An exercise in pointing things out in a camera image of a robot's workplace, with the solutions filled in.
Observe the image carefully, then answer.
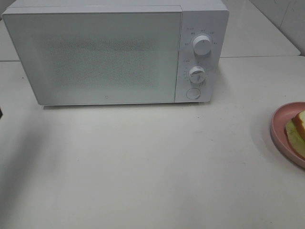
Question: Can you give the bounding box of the white microwave door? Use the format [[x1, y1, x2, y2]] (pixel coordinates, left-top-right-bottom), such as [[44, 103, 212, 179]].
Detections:
[[4, 12, 181, 105]]

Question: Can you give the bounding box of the round door release button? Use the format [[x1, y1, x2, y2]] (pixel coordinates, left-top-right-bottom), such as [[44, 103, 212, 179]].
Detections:
[[186, 88, 201, 99]]

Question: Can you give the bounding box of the white timer knob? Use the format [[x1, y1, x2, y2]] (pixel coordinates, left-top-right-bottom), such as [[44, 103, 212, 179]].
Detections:
[[189, 66, 206, 84]]

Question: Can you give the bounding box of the pink round plate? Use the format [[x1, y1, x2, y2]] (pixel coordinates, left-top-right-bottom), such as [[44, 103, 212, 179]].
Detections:
[[270, 102, 305, 169]]

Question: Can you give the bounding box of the yellow green sandwich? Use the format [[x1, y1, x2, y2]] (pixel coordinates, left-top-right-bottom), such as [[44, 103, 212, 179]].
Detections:
[[285, 111, 305, 157]]

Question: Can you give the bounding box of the white microwave oven body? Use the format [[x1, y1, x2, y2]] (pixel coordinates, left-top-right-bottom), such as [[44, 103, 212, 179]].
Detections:
[[2, 0, 229, 105]]

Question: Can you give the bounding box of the upper white power knob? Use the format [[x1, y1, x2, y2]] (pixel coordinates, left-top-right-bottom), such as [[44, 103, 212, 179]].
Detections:
[[193, 35, 212, 56]]

